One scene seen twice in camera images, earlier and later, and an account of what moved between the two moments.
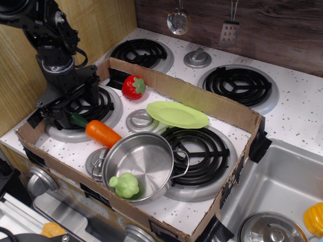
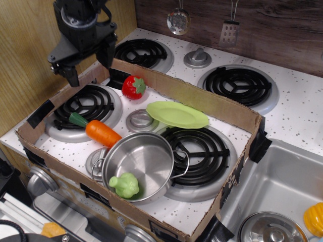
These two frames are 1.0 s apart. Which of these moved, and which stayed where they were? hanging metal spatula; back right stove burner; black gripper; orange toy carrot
Moved: black gripper
Stayed: orange toy carrot; back right stove burner; hanging metal spatula
